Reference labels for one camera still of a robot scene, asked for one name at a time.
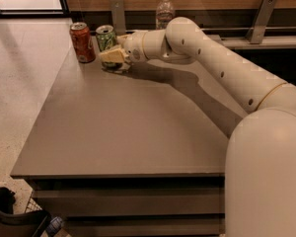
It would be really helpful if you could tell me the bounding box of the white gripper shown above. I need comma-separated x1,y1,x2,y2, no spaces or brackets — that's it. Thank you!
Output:
100,31,147,63

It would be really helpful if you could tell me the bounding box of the green soda can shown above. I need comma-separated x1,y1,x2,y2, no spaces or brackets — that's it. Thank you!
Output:
95,24,118,68

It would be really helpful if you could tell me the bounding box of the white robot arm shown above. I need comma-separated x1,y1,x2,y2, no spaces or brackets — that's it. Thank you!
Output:
100,17,296,237

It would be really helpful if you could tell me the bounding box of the red coke can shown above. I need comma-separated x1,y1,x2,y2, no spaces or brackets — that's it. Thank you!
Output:
69,22,96,63

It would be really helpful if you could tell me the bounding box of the clear plastic water bottle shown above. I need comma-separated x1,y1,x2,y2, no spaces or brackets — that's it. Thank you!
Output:
156,0,175,30

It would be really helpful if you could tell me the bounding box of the grey drawer cabinet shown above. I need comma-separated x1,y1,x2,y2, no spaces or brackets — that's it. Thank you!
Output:
12,54,245,237

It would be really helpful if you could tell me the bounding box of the blue round object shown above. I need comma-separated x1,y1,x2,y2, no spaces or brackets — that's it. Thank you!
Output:
45,217,63,237

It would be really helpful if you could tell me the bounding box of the black chair part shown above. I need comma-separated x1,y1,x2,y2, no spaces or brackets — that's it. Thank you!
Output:
0,187,51,237

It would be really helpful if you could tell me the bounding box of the left metal wall bracket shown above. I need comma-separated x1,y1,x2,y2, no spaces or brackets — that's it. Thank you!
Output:
110,0,126,35

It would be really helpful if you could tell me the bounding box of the metal wall bracket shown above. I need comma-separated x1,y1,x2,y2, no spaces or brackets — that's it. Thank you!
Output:
246,0,277,44
110,0,126,35

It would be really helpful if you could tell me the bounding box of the right metal wall bracket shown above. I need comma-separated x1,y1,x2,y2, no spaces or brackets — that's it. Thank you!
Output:
246,0,277,44

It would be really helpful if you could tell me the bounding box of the metal wall rail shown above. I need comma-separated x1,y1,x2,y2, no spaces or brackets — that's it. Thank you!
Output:
125,27,296,34

